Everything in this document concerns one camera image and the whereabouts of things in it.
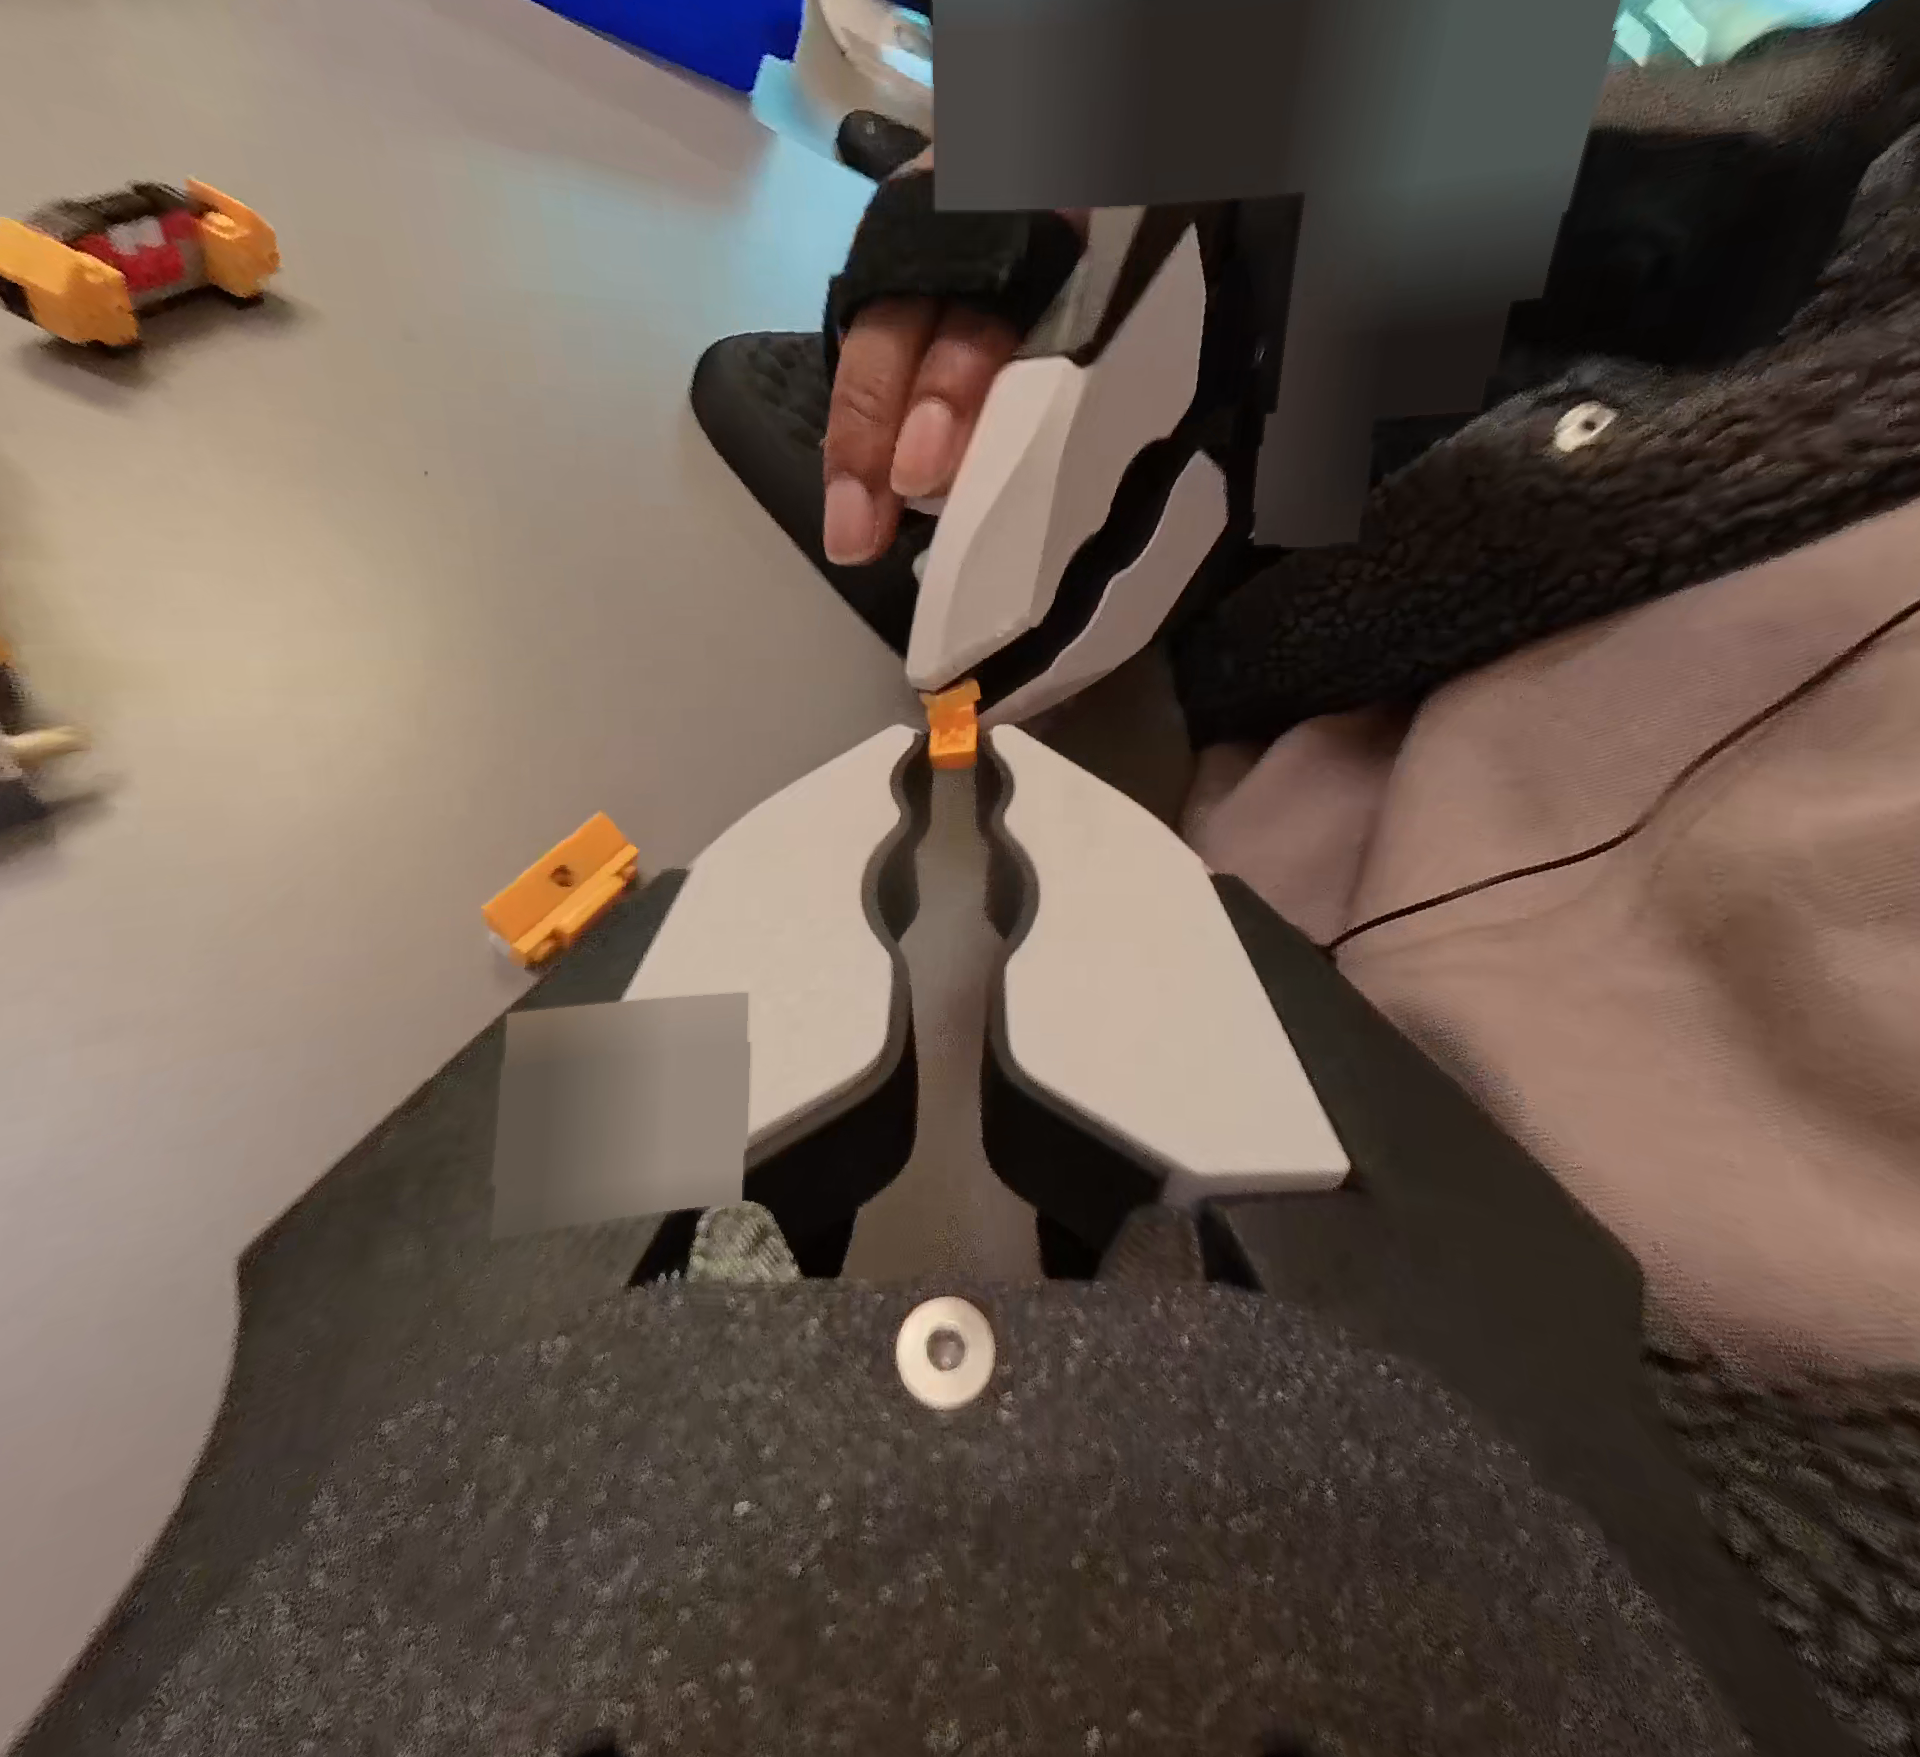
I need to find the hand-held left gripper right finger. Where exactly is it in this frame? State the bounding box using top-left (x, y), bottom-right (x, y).
top-left (978, 725), bottom-right (1355, 1282)

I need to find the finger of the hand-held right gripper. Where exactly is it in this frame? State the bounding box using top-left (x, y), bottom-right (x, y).
top-left (981, 450), bottom-right (1235, 727)
top-left (904, 219), bottom-right (1209, 698)

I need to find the orange white red lego subassembly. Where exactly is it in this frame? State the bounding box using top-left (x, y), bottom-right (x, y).
top-left (479, 813), bottom-right (641, 969)

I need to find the beige shirt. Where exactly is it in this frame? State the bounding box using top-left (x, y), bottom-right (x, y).
top-left (1186, 495), bottom-right (1920, 1369)

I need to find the person's right hand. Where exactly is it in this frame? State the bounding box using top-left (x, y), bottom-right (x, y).
top-left (822, 287), bottom-right (1025, 569)

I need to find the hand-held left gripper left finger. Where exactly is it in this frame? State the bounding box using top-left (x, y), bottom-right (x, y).
top-left (619, 721), bottom-right (919, 1282)

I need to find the black orange lego bumper assembly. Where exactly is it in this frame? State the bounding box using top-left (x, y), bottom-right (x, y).
top-left (0, 180), bottom-right (285, 351)

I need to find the yellow lego car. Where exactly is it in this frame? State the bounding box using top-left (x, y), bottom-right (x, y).
top-left (0, 632), bottom-right (95, 830)

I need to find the dark wired earphone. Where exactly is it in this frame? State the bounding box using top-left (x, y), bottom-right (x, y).
top-left (1327, 600), bottom-right (1920, 956)

